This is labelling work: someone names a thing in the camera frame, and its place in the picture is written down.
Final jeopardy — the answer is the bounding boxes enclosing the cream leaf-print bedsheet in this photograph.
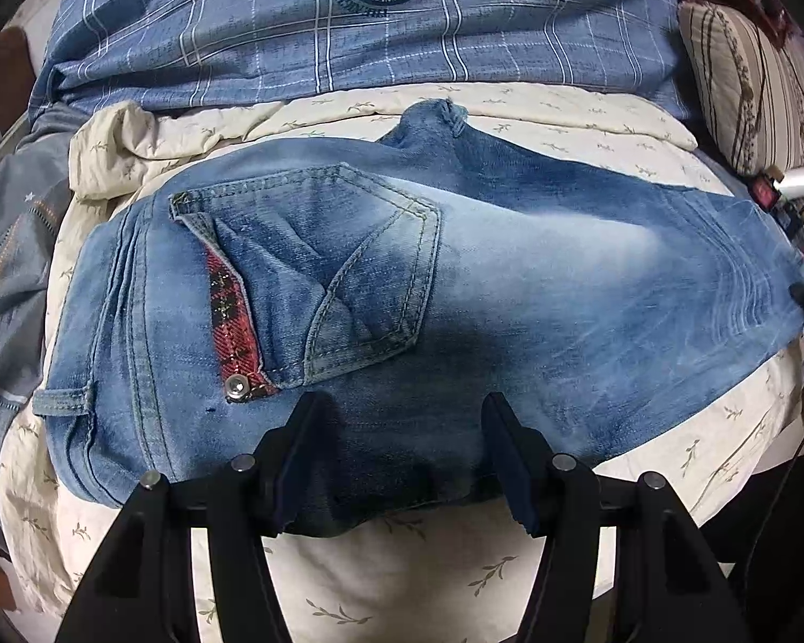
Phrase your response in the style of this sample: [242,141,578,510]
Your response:
[0,84,804,643]

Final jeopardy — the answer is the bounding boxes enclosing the striped beige pillow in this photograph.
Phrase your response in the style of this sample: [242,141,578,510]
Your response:
[678,0,804,178]

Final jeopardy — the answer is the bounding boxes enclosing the blue denim pants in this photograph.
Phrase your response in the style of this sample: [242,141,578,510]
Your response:
[32,99,804,540]

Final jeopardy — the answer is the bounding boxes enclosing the small red box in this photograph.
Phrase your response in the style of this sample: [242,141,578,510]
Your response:
[750,174,782,213]

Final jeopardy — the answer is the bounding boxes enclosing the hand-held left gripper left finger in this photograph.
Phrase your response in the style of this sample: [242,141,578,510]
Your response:
[54,392,337,643]

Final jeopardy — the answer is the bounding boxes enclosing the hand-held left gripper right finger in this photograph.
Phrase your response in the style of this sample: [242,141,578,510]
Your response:
[481,394,746,643]

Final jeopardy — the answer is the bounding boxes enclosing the grey cloth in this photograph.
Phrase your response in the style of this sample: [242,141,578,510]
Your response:
[0,107,75,550]

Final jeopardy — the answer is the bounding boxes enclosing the blue plaid quilt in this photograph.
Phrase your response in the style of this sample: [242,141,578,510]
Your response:
[30,0,701,141]

